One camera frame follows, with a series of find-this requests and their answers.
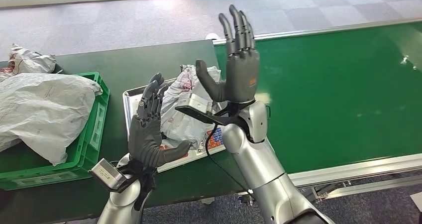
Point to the large grey plastic mailer package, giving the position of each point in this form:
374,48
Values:
39,110

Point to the crumpled grey plastic mailer package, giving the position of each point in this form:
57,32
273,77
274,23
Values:
29,62

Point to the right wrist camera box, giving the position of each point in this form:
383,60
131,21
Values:
194,102

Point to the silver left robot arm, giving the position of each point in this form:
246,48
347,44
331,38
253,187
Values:
115,209

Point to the white round knob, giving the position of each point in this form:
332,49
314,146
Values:
211,36

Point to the electronic weighing scale steel tray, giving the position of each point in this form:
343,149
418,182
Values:
130,99

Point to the white red-printed plastic package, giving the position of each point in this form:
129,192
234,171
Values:
178,117

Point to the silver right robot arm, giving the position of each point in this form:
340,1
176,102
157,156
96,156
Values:
263,169

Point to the white paper sheet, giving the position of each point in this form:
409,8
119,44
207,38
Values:
418,202

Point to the green plastic crate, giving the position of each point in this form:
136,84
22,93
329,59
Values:
90,140

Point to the green conveyor belt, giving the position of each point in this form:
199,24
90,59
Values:
329,117

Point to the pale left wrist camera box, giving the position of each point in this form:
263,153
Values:
107,174

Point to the grey table foot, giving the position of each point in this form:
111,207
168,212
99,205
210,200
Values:
207,200

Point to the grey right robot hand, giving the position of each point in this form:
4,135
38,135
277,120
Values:
242,74

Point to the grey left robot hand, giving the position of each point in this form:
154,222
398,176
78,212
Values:
145,140

